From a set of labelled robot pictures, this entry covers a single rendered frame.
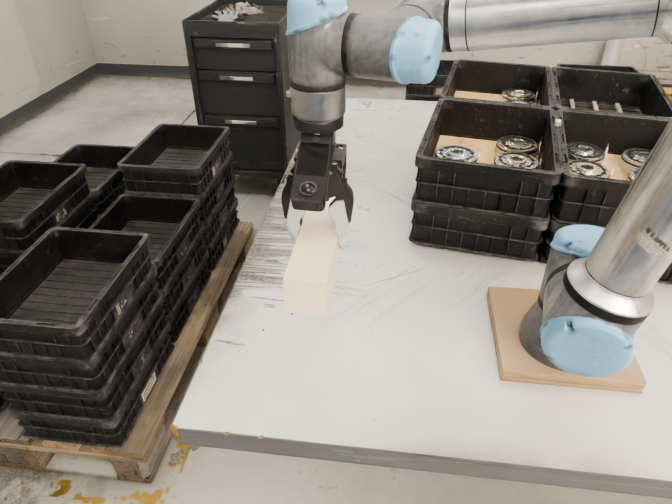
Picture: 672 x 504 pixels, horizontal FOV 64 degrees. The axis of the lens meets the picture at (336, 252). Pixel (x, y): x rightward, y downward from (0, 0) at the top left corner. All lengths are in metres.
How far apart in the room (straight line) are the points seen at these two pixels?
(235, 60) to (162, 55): 2.46
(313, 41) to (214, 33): 1.97
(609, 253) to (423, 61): 0.33
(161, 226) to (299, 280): 1.35
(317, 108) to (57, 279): 1.14
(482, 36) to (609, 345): 0.44
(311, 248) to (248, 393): 0.29
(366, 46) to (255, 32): 1.94
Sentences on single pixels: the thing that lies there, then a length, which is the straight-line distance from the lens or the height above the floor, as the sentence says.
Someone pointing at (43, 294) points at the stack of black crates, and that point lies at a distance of 1.66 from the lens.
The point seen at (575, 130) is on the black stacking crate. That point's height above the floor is 0.88.
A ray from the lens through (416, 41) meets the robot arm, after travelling 0.67.
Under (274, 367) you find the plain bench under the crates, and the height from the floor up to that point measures 0.70.
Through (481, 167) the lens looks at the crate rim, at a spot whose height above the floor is 0.93.
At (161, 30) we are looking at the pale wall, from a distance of 5.04.
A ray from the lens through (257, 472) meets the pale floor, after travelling 1.70.
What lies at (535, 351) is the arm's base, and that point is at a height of 0.74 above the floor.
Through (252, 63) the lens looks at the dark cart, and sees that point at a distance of 2.66.
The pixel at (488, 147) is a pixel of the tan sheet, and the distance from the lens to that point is 1.50.
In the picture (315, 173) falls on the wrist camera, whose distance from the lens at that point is 0.71.
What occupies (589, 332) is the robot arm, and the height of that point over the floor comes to 0.93.
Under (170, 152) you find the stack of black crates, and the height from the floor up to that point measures 0.49.
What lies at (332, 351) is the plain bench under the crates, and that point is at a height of 0.70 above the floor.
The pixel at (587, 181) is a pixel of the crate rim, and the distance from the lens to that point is 1.18.
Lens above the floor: 1.41
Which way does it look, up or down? 35 degrees down
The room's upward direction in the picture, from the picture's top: straight up
